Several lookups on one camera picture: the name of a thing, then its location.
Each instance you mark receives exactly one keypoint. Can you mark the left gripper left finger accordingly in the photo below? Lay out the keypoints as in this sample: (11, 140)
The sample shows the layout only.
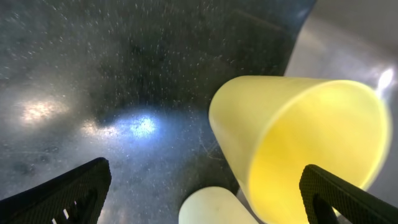
(62, 199)

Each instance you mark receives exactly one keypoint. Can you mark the yellow cup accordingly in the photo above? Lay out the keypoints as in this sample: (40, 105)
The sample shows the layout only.
(295, 130)

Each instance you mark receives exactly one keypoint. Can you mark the white cup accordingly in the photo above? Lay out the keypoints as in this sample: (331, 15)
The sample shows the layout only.
(211, 208)

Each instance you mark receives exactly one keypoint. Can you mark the steel sink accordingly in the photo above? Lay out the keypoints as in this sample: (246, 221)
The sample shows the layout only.
(342, 37)

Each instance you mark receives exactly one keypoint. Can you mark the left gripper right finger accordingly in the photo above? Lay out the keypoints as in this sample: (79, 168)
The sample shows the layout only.
(342, 202)

